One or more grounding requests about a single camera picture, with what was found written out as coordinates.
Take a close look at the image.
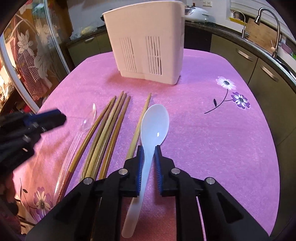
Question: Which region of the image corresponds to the clear plastic spoon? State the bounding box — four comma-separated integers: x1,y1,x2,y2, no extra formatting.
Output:
53,103,96,204

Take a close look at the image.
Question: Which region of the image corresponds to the steel kitchen faucet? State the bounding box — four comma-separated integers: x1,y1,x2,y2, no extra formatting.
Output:
254,6,281,58

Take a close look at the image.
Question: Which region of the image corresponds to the pink floral tablecloth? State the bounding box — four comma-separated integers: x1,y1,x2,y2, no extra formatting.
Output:
14,50,280,233

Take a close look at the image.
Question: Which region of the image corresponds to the bamboo chopstick separate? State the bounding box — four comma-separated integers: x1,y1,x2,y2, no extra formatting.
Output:
126,93,152,159

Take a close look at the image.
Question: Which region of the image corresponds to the bamboo chopstick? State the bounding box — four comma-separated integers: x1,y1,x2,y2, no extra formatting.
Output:
98,96,130,180
87,93,127,180
56,96,117,204
80,91,124,181

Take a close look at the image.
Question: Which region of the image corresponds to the white plastic spoon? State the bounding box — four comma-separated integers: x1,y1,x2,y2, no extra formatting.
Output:
121,104,170,238

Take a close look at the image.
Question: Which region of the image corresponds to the wooden cutting board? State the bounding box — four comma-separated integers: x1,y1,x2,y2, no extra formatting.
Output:
245,18,277,54

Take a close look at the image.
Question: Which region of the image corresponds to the white rice cooker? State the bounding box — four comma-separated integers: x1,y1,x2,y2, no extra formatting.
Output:
185,6,210,23

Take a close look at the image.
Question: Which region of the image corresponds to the white plastic utensil holder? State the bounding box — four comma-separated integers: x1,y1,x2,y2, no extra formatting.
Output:
102,1,186,85

